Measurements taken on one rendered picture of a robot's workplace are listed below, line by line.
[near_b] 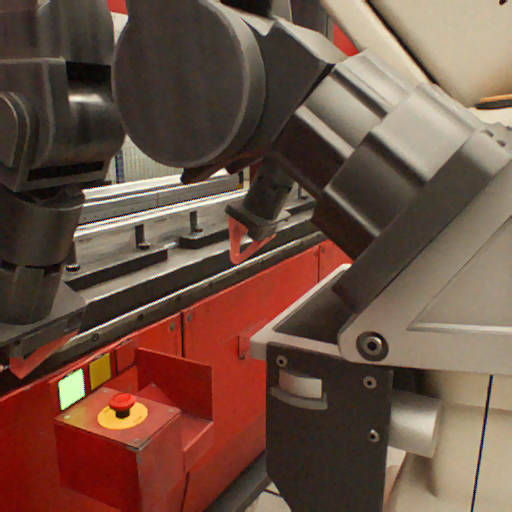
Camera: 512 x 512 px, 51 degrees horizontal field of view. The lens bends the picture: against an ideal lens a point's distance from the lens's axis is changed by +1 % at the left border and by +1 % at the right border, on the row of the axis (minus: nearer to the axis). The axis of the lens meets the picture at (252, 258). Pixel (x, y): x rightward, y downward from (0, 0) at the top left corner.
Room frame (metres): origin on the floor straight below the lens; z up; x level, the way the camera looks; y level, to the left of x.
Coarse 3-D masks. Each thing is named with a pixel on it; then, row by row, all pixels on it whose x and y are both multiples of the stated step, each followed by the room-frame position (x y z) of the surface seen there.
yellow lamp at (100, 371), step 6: (108, 354) 0.79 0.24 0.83; (102, 360) 0.78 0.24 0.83; (108, 360) 0.79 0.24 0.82; (90, 366) 0.76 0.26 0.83; (96, 366) 0.77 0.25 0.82; (102, 366) 0.78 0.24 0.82; (108, 366) 0.79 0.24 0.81; (90, 372) 0.76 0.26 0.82; (96, 372) 0.77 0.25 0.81; (102, 372) 0.78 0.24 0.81; (108, 372) 0.79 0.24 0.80; (90, 378) 0.76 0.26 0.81; (96, 378) 0.77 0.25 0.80; (102, 378) 0.78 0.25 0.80; (108, 378) 0.79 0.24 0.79; (96, 384) 0.76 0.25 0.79
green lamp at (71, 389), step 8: (72, 376) 0.72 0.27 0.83; (80, 376) 0.74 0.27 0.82; (64, 384) 0.71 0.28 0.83; (72, 384) 0.72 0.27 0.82; (80, 384) 0.74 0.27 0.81; (64, 392) 0.71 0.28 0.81; (72, 392) 0.72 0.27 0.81; (80, 392) 0.73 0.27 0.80; (64, 400) 0.70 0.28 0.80; (72, 400) 0.72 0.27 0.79
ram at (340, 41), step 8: (112, 0) 1.17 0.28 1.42; (120, 0) 1.18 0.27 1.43; (112, 8) 1.16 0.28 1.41; (120, 8) 1.18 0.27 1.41; (120, 32) 1.18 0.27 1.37; (336, 32) 2.07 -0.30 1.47; (336, 40) 2.07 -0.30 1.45; (344, 40) 2.13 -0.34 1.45; (344, 48) 2.13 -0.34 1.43; (352, 48) 2.20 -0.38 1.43
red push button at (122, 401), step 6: (114, 396) 0.70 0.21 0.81; (120, 396) 0.70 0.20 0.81; (126, 396) 0.70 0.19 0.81; (132, 396) 0.70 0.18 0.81; (108, 402) 0.69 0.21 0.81; (114, 402) 0.68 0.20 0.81; (120, 402) 0.68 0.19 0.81; (126, 402) 0.69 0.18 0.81; (132, 402) 0.69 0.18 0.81; (114, 408) 0.68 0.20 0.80; (120, 408) 0.68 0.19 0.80; (126, 408) 0.68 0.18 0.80; (120, 414) 0.69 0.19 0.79; (126, 414) 0.69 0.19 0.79
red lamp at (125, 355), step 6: (132, 342) 0.85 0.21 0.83; (120, 348) 0.82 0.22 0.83; (126, 348) 0.83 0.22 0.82; (132, 348) 0.85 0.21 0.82; (120, 354) 0.82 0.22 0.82; (126, 354) 0.83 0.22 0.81; (132, 354) 0.85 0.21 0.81; (120, 360) 0.82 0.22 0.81; (126, 360) 0.83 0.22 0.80; (132, 360) 0.85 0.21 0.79; (120, 366) 0.82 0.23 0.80; (126, 366) 0.83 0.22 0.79
